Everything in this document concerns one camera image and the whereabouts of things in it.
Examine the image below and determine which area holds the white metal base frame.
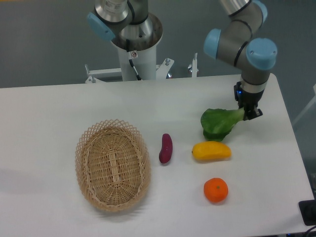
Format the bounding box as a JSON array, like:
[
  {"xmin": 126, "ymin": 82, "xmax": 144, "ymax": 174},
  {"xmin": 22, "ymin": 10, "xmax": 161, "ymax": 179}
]
[{"xmin": 84, "ymin": 58, "xmax": 175, "ymax": 83}]

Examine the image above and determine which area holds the woven wicker basket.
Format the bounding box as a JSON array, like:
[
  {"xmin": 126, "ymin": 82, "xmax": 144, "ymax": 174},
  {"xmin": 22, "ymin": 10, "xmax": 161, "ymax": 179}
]
[{"xmin": 75, "ymin": 119, "xmax": 151, "ymax": 212}]

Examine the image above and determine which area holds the orange tangerine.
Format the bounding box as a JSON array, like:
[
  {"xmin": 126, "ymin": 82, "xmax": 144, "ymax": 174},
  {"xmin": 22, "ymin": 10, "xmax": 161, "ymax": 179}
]
[{"xmin": 203, "ymin": 177, "xmax": 229, "ymax": 203}]

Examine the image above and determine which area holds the white bracket with bolt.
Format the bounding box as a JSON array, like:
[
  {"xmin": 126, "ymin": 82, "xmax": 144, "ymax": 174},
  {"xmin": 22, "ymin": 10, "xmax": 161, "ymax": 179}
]
[{"xmin": 188, "ymin": 52, "xmax": 198, "ymax": 78}]

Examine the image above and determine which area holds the yellow mango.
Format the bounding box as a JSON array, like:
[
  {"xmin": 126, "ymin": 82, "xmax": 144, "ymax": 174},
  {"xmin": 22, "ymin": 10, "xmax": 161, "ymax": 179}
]
[{"xmin": 192, "ymin": 141, "xmax": 232, "ymax": 161}]

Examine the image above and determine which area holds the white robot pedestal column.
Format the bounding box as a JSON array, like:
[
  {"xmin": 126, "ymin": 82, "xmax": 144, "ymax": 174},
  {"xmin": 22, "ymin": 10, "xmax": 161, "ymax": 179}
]
[{"xmin": 117, "ymin": 46, "xmax": 157, "ymax": 81}]

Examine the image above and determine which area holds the black device at edge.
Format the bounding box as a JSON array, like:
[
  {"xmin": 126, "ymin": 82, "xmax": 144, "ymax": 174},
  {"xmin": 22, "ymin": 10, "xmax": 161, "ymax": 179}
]
[{"xmin": 298, "ymin": 199, "xmax": 316, "ymax": 226}]

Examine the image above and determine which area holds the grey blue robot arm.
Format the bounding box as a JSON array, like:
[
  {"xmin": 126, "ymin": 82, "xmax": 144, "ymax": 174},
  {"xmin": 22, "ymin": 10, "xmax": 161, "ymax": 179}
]
[{"xmin": 87, "ymin": 0, "xmax": 277, "ymax": 120}]

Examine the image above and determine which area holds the purple sweet potato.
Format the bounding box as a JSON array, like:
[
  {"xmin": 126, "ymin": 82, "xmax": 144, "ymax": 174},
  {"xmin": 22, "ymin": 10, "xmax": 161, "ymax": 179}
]
[{"xmin": 158, "ymin": 133, "xmax": 173, "ymax": 164}]

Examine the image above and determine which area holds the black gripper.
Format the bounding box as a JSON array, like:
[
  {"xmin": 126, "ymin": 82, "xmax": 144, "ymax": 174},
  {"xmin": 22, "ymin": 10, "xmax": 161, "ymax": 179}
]
[{"xmin": 234, "ymin": 82, "xmax": 264, "ymax": 121}]

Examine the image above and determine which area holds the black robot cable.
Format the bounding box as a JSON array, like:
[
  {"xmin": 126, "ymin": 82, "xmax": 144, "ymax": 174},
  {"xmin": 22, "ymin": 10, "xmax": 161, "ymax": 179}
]
[{"xmin": 125, "ymin": 39, "xmax": 142, "ymax": 81}]

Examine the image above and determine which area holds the green bok choy vegetable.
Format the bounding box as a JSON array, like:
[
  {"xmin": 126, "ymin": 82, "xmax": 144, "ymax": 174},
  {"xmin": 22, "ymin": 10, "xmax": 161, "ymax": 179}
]
[{"xmin": 200, "ymin": 109, "xmax": 244, "ymax": 142}]

